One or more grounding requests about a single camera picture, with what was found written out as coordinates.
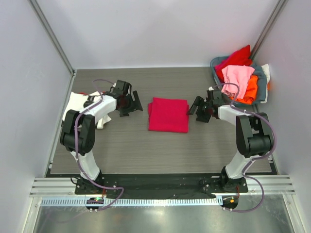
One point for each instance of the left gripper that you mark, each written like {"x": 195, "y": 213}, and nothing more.
{"x": 135, "y": 105}

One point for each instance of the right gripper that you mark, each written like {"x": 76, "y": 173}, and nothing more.
{"x": 200, "y": 108}

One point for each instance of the crimson t shirt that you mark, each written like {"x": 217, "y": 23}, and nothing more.
{"x": 168, "y": 115}

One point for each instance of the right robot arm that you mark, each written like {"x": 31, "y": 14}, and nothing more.
{"x": 255, "y": 138}

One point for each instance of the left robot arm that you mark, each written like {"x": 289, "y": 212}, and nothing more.
{"x": 84, "y": 114}

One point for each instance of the folded white t shirt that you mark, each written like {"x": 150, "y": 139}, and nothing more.
{"x": 78, "y": 101}

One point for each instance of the pink t shirt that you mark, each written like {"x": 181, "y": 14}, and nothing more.
{"x": 232, "y": 74}

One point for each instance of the orange t shirt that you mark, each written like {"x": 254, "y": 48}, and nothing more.
{"x": 249, "y": 88}

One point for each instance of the red t shirt in basket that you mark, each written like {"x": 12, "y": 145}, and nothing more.
{"x": 239, "y": 58}

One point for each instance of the blue laundry basket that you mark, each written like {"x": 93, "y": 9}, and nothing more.
{"x": 262, "y": 80}

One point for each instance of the white cloth in basket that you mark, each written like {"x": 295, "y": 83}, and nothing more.
{"x": 266, "y": 71}

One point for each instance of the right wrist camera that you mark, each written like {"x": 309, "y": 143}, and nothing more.
{"x": 212, "y": 88}

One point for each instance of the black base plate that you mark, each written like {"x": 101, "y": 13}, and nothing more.
{"x": 173, "y": 185}

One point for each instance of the slotted cable duct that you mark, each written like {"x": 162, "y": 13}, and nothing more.
{"x": 88, "y": 202}

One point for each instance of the right aluminium frame post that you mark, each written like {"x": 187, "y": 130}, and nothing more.
{"x": 280, "y": 5}

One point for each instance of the aluminium frame post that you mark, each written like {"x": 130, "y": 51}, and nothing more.
{"x": 43, "y": 20}
{"x": 280, "y": 5}

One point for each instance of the left aluminium frame post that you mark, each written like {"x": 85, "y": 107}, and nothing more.
{"x": 43, "y": 20}

